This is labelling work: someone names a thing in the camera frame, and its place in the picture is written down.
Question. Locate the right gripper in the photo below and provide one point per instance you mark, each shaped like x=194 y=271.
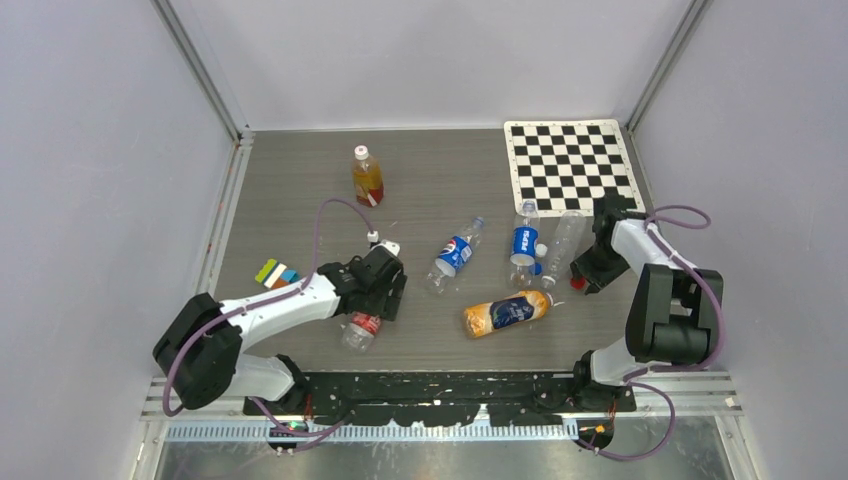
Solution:
x=582 y=267

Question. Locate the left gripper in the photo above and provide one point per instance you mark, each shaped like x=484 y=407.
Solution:
x=386 y=306

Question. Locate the clear plastic bottle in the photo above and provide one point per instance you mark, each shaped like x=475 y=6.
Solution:
x=562 y=248

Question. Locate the red label water bottle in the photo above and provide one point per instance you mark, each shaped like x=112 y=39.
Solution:
x=360 y=331

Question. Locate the crushed Pepsi bottle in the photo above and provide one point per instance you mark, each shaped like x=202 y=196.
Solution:
x=454 y=256

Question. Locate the yellow red label bottle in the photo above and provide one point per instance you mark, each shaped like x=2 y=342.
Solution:
x=368 y=181

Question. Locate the white QR bottle cap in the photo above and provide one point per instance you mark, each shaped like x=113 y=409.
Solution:
x=361 y=153

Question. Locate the red bottle cap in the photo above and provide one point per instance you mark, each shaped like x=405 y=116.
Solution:
x=578 y=283

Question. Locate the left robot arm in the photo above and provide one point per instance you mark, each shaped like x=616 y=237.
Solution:
x=204 y=351

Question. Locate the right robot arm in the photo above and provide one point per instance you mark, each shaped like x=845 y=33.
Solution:
x=675 y=322

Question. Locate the upright Pepsi bottle blue label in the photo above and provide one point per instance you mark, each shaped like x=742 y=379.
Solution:
x=522 y=258

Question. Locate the orange blue label bottle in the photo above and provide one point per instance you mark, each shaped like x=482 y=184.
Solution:
x=524 y=306

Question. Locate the colourful toy brick stack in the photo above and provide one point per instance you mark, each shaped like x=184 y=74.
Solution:
x=274 y=275

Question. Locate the checkerboard calibration mat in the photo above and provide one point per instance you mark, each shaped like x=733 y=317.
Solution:
x=567 y=165

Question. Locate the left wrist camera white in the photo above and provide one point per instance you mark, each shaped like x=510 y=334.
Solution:
x=377 y=241

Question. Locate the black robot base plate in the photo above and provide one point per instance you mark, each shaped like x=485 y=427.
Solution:
x=441 y=399

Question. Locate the aluminium slotted rail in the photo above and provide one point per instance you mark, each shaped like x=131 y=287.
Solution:
x=477 y=431

